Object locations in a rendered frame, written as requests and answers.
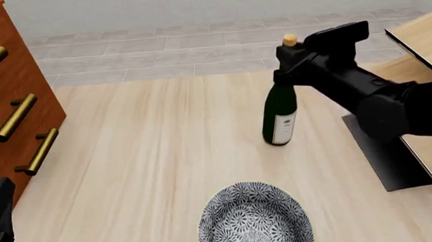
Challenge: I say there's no black-and-white patterned bowl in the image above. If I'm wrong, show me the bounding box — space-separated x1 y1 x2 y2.
193 176 316 242

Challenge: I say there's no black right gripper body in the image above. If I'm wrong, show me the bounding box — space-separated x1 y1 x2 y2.
290 39 362 92

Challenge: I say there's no dark green wine bottle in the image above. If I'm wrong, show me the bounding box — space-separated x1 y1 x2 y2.
253 32 312 148

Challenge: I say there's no red-brown wooden cabinet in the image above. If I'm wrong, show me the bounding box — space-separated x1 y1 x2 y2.
0 0 74 209

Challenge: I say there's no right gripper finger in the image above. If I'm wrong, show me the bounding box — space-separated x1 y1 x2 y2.
271 65 297 88
275 42 307 68

